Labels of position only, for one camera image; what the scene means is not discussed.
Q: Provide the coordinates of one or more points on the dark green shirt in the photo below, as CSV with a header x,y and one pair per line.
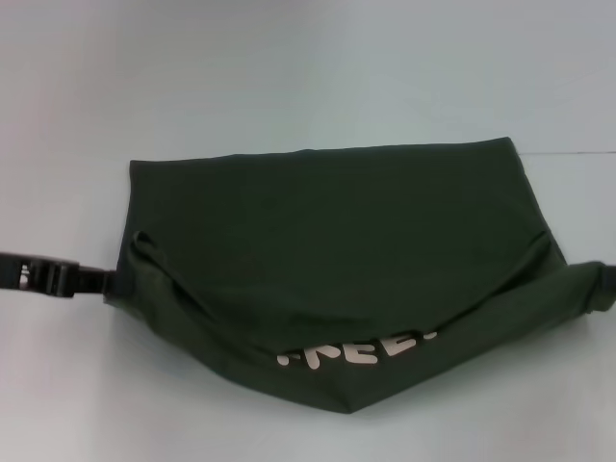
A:
x,y
337,240

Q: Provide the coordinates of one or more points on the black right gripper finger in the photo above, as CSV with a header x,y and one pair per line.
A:
x,y
609,284

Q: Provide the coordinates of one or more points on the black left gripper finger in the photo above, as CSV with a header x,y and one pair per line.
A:
x,y
96,281

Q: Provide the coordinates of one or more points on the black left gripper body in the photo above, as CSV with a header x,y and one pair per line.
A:
x,y
33,274

